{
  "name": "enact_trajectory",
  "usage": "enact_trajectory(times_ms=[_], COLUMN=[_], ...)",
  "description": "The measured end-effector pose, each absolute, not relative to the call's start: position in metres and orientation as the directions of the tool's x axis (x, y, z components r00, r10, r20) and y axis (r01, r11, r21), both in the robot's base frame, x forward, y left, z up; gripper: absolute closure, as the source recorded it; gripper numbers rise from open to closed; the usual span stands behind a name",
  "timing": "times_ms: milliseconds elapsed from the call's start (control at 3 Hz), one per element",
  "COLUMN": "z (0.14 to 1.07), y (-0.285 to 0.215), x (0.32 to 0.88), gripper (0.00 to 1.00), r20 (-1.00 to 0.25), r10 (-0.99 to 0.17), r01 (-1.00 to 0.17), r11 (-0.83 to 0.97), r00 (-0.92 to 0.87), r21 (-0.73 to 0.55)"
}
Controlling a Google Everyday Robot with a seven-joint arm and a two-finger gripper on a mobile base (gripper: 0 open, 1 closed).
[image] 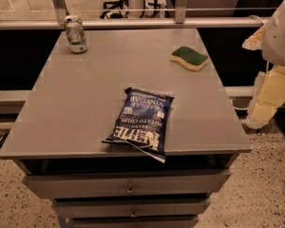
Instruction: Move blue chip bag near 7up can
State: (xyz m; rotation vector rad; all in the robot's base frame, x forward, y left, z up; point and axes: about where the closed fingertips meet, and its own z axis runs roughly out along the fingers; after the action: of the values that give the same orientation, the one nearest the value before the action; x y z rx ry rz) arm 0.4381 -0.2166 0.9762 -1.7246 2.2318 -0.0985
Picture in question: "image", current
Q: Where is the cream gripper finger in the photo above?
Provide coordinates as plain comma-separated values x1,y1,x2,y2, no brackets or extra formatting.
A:
246,65,285,129
242,26,265,50

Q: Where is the bottom grey drawer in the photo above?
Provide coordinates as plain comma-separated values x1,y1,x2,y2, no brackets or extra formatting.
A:
68,216,199,228

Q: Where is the grey drawer cabinet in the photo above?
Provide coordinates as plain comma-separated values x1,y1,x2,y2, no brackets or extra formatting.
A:
0,28,250,228

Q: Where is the black office chair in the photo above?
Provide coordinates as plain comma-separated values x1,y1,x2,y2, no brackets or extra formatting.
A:
100,0,128,19

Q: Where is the top grey drawer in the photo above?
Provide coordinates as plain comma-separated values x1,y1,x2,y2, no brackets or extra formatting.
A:
23,169,231,199

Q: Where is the grey metal railing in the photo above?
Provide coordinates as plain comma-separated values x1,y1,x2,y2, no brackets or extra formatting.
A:
0,0,269,30

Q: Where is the middle grey drawer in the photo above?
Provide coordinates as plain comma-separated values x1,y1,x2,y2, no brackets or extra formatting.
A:
53,198,210,219

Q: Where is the green yellow sponge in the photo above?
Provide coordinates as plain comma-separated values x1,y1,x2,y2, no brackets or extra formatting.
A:
170,46,209,71

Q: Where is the blue Kettle chip bag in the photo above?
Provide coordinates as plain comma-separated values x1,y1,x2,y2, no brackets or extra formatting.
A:
104,87,174,163

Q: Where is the white green 7up can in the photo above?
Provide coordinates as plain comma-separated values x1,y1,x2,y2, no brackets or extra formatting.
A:
64,15,88,53

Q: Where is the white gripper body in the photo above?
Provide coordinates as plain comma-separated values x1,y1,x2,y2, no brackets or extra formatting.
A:
262,0,285,66

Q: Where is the grey drawer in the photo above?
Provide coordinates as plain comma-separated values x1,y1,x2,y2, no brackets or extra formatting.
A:
68,216,199,228
53,198,210,219
23,169,231,199

